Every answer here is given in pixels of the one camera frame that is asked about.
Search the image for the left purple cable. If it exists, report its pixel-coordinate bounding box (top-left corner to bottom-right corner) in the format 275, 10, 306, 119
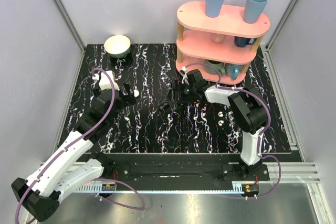
14, 67, 146, 224

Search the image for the black marble mat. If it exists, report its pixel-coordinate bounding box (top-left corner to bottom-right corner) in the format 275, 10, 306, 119
56, 42, 293, 154

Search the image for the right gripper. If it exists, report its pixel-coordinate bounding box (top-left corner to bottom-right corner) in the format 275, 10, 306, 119
164, 79, 196, 104

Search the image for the green white bowl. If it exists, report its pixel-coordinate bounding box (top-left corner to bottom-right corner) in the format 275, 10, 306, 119
103, 35, 131, 59

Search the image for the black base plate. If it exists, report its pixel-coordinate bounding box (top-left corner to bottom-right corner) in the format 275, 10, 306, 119
102, 153, 270, 182

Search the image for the pink mug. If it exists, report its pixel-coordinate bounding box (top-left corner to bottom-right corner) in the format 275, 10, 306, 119
211, 33, 226, 43

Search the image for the light blue butterfly mug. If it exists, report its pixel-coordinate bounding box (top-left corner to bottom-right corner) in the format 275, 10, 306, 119
225, 63, 240, 80

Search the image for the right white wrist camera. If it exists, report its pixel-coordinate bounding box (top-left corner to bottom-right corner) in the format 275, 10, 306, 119
181, 66, 189, 85

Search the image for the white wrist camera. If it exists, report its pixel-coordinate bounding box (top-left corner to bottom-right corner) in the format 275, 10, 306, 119
181, 66, 189, 85
92, 70, 120, 91

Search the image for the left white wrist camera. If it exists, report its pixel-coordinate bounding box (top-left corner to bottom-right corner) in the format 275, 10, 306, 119
92, 70, 120, 91

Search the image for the teal glazed mug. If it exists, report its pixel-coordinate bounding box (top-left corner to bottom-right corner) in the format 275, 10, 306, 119
204, 60, 226, 76

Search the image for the dark blue mug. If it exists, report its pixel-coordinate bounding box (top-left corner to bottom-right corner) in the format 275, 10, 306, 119
234, 37, 257, 48

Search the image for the pink three-tier shelf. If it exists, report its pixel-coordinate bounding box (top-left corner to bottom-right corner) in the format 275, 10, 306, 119
175, 1, 270, 85

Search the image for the white earbud charging case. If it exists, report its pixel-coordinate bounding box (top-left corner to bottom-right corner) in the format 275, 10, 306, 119
133, 90, 140, 97

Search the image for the right blue tumbler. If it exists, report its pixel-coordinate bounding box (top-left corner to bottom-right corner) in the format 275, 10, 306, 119
243, 0, 268, 24

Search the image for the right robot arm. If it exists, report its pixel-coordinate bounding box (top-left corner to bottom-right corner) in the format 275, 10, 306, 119
159, 69, 271, 180

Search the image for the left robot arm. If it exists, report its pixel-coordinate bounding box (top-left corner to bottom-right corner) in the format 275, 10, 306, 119
11, 84, 137, 223

